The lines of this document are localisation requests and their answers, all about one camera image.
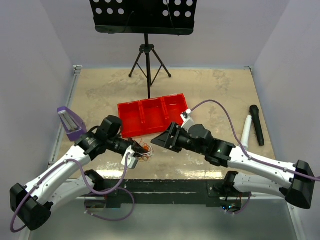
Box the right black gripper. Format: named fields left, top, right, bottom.
left=151, top=122, right=207, bottom=156

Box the yellow thin cable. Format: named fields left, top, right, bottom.
left=137, top=149, right=153, bottom=162

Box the orange thin cable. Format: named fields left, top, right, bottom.
left=136, top=138, right=154, bottom=161

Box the red three-compartment bin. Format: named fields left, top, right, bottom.
left=117, top=93, right=188, bottom=138

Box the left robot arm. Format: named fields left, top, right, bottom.
left=9, top=115, right=148, bottom=233

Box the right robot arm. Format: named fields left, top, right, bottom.
left=151, top=122, right=317, bottom=209

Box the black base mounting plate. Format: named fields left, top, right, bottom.
left=83, top=178, right=252, bottom=209

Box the purple metronome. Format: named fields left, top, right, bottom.
left=57, top=106, right=87, bottom=142

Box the white microphone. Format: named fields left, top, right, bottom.
left=240, top=115, right=253, bottom=151

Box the black microphone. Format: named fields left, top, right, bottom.
left=249, top=105, right=265, bottom=147

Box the black music stand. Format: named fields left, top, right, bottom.
left=90, top=0, right=198, bottom=88

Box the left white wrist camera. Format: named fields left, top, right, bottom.
left=121, top=146, right=138, bottom=169

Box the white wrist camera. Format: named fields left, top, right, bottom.
left=121, top=146, right=138, bottom=169
left=180, top=109, right=195, bottom=132

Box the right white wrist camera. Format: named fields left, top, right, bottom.
left=180, top=109, right=195, bottom=132

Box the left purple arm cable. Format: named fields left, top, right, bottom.
left=9, top=152, right=136, bottom=234

